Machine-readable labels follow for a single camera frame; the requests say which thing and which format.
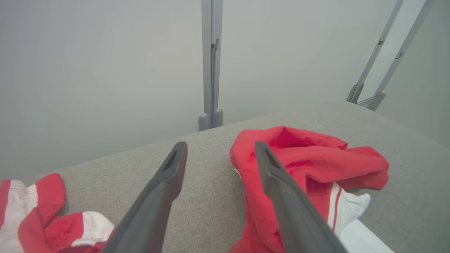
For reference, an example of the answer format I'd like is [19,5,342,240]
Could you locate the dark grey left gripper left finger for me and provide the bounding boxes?
[102,142,188,253]

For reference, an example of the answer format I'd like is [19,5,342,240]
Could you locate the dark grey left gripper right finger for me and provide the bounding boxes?
[255,141,347,253]

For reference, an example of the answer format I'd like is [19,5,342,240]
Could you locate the red numbered t-shirt white sleeves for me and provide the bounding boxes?
[229,126,394,253]

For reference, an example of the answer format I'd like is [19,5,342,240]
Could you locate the red shorts with white stripe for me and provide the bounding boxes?
[0,173,116,253]

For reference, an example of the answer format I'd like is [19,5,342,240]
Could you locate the grey metal frame legs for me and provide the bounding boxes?
[346,0,435,112]

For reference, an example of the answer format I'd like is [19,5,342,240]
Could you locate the grey partition post with feet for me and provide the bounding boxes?
[199,0,224,132]

